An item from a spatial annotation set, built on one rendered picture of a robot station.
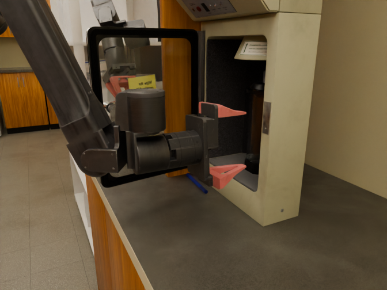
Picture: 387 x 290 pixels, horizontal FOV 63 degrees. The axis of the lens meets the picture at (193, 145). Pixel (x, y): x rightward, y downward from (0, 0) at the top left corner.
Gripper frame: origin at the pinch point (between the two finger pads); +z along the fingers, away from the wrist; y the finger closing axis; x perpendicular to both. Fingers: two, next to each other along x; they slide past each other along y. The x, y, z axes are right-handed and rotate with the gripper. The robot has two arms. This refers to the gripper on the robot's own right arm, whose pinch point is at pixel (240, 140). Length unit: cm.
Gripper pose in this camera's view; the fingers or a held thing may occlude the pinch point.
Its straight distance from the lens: 57.3
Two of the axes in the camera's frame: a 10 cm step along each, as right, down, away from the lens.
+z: 8.9, -1.3, 4.3
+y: -0.3, -9.7, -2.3
